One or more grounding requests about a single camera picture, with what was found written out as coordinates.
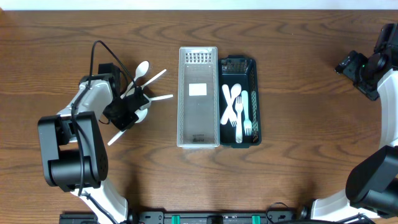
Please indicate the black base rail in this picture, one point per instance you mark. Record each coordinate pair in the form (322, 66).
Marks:
(278, 216)

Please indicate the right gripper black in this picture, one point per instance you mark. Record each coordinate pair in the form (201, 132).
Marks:
(351, 65)

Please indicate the clear plastic mesh basket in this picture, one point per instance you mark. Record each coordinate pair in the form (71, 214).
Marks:
(198, 117)

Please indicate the mint green plastic fork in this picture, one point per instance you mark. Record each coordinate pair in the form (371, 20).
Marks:
(247, 122)

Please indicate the white plastic spoon bottom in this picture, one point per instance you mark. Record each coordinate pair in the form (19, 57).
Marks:
(141, 115)

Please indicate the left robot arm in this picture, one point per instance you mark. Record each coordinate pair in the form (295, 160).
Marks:
(73, 152)

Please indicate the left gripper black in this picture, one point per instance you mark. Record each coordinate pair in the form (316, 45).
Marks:
(137, 101)

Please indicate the cream plastic fork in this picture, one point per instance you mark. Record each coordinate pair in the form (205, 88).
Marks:
(239, 110)

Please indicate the white plastic spoon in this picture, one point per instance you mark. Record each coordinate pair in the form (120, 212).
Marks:
(150, 100)
(141, 70)
(141, 115)
(148, 82)

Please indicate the pink-white plastic fork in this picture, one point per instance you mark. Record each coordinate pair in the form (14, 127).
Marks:
(228, 114)

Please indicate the pink-white plastic spoon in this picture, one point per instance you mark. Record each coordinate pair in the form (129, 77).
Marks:
(235, 91)

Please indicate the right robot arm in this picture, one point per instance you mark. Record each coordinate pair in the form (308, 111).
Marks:
(371, 188)

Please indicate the black plastic mesh basket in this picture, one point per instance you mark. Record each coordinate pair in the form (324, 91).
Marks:
(242, 70)

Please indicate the white plastic spoon top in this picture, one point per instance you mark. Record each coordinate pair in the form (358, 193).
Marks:
(141, 70)

